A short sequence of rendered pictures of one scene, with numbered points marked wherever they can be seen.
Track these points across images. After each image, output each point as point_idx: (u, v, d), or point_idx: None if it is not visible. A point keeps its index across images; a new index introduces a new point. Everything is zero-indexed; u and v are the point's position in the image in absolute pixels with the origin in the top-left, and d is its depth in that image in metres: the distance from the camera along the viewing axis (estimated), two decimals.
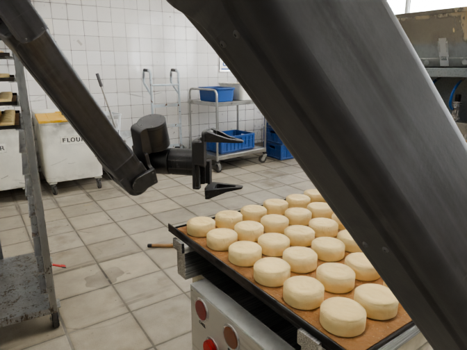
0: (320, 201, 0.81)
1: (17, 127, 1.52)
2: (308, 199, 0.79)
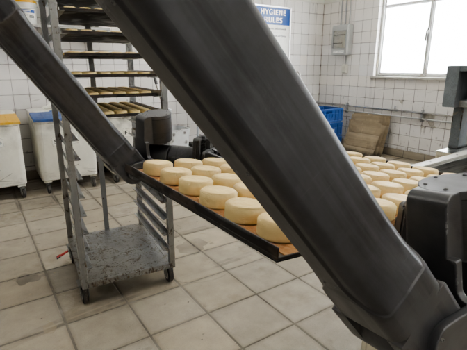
0: None
1: None
2: None
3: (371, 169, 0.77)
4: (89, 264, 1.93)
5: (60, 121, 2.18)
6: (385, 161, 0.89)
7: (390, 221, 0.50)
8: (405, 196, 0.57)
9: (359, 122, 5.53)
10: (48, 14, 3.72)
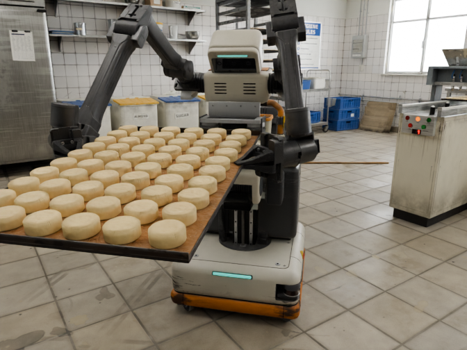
0: None
1: None
2: (206, 160, 0.77)
3: (112, 186, 0.66)
4: None
5: None
6: (103, 226, 0.53)
7: None
8: (76, 157, 0.81)
9: (373, 107, 7.40)
10: (170, 32, 5.58)
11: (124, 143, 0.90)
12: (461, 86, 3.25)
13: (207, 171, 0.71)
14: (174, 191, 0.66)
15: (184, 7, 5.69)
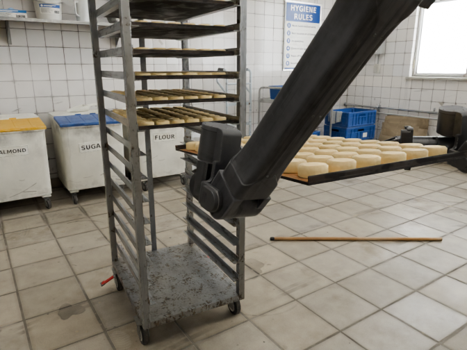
0: None
1: (232, 121, 1.60)
2: None
3: None
4: (151, 298, 1.64)
5: (109, 130, 1.88)
6: None
7: None
8: (342, 140, 1.00)
9: (394, 125, 5.24)
10: (74, 10, 3.42)
11: (356, 144, 0.89)
12: None
13: None
14: None
15: None
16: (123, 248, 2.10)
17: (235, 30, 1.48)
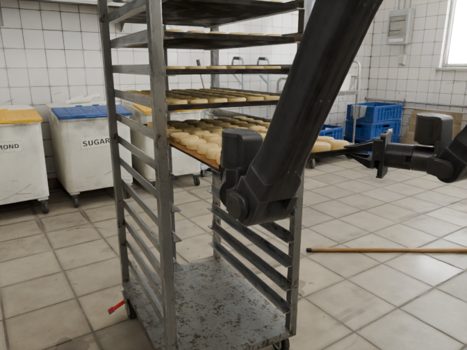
0: None
1: None
2: (195, 135, 1.03)
3: (212, 126, 1.22)
4: (178, 340, 1.22)
5: (119, 117, 1.47)
6: (180, 121, 1.30)
7: None
8: None
9: None
10: None
11: None
12: None
13: (180, 132, 1.08)
14: None
15: None
16: (136, 265, 1.68)
17: None
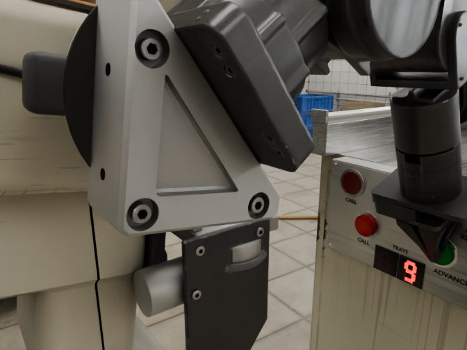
0: None
1: None
2: None
3: None
4: None
5: None
6: None
7: None
8: None
9: (351, 110, 5.08)
10: None
11: None
12: None
13: None
14: None
15: None
16: None
17: None
